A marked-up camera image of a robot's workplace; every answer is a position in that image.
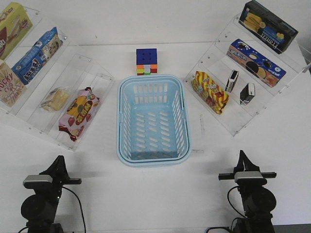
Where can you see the clear acrylic shelf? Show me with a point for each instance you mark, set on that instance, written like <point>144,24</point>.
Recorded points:
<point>69,67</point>
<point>219,66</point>

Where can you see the beige Pocky box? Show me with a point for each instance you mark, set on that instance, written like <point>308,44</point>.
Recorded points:
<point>11,87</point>

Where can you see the blue cookie bag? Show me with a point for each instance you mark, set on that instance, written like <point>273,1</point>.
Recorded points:
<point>37,56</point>

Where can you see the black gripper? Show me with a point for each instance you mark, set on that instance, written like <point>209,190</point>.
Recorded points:
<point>58,173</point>
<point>244,164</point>

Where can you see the light blue plastic basket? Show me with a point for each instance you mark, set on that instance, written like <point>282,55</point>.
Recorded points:
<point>153,127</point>

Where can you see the black white tissue pack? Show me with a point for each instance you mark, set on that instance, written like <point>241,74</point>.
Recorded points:
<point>231,81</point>

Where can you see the left clear acrylic shelf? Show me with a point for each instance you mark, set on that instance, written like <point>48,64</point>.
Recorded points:
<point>69,67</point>

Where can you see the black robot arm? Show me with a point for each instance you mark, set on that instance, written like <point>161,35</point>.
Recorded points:
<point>40,208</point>
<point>257,201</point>

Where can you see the right clear acrylic shelf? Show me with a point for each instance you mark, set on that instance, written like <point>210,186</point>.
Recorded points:
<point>219,66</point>

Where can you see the pink strawberry snack bag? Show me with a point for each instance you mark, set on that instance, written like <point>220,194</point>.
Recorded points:
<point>79,114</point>

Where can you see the multicolour puzzle cube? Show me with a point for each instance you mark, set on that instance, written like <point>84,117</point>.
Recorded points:
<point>146,61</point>

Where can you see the black Franzzi cookie box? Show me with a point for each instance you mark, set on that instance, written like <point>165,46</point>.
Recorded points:
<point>268,27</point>

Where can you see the blue sandwich cookie box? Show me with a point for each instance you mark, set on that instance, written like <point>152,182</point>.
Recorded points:
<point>256,63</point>

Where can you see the bread slice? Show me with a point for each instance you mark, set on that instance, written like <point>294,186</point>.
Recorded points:
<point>56,99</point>

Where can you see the yellow green biscuit box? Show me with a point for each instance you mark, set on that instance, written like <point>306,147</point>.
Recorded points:
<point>14,25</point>

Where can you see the red yellow striped snack bag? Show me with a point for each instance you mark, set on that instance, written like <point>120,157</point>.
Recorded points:
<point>210,92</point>

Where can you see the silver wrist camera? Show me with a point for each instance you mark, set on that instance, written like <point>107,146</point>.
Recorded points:
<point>247,176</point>
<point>38,182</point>

